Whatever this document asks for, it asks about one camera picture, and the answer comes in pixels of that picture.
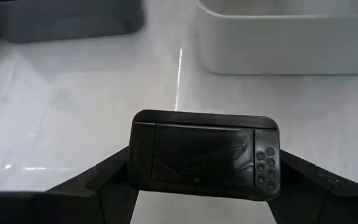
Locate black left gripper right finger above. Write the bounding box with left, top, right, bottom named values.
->
left=267, top=149, right=358, bottom=224

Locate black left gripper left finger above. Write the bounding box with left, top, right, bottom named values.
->
left=0, top=146, right=140, bottom=224

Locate white plastic bin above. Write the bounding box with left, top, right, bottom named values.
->
left=196, top=0, right=358, bottom=75

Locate dark grey plastic bin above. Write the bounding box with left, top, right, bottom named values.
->
left=0, top=0, right=145, bottom=44

